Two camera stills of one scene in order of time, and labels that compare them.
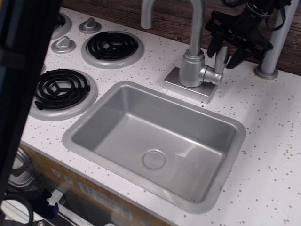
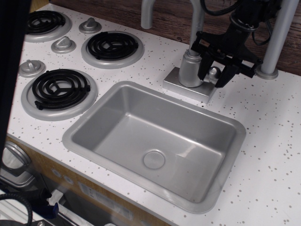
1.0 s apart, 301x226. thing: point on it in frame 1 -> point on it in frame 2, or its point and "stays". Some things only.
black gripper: [241, 31] -> [230, 46]
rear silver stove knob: [90, 26] stays
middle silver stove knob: [63, 45] stays
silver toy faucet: [192, 78] stays
